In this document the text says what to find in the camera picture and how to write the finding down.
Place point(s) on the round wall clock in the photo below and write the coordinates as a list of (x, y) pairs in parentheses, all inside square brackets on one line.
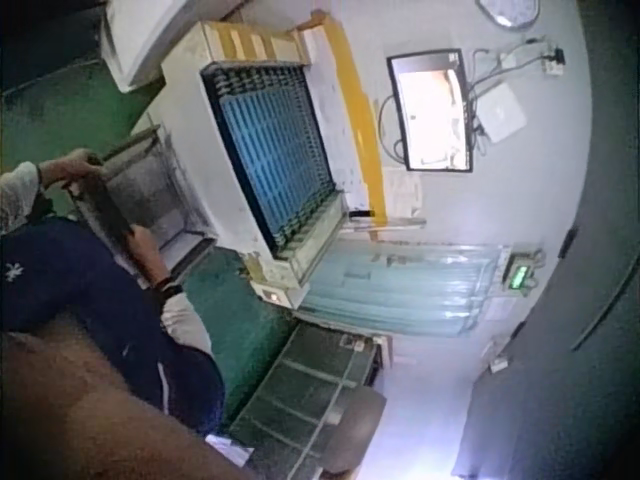
[(507, 11)]

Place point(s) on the white paper sheet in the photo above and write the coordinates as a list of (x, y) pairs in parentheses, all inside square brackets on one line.
[(230, 449)]

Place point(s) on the dark grey tray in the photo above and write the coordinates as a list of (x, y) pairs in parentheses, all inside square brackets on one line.
[(102, 210)]

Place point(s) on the green display box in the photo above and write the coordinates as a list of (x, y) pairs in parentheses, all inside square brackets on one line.
[(520, 274)]

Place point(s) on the person's left hand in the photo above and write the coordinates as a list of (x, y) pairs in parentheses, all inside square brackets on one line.
[(67, 167)]

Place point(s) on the person's right fingers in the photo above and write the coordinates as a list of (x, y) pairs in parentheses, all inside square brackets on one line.
[(135, 240)]

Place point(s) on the yellow post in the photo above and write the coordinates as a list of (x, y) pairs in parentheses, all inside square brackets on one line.
[(360, 125)]

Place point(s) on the white wall power socket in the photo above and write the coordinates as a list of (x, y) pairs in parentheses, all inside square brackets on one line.
[(552, 60)]

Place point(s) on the blue grid rack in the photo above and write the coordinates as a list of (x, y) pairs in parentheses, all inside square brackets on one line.
[(275, 150)]

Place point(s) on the person's left fingers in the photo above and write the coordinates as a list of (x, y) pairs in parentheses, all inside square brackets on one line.
[(92, 161)]

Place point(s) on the small white wall switch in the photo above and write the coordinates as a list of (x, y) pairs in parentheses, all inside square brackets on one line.
[(499, 364)]

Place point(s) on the grey door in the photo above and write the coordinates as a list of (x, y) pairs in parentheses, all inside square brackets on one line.
[(560, 325)]

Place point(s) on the large white machine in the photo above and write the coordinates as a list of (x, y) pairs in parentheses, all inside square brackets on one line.
[(200, 165)]

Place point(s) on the person's right hand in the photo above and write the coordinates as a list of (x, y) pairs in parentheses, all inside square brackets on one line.
[(147, 257)]

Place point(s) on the white mini computer box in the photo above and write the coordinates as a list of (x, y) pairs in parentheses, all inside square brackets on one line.
[(502, 112)]

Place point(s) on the clear plastic strip curtain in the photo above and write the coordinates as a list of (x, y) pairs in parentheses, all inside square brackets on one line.
[(400, 285)]

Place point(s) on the white button control box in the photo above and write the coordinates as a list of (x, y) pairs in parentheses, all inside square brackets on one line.
[(272, 295)]

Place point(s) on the grey round drum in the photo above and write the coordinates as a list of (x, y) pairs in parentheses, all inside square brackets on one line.
[(357, 430)]

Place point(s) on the black wrist band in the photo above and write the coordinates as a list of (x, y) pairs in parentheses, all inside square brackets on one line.
[(169, 291)]

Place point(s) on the white paper sheets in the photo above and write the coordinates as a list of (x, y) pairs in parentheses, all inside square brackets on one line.
[(404, 192)]

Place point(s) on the white curved housing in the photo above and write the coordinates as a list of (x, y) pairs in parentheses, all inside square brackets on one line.
[(145, 40)]

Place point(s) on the black framed monitor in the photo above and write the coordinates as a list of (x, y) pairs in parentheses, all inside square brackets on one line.
[(432, 115)]

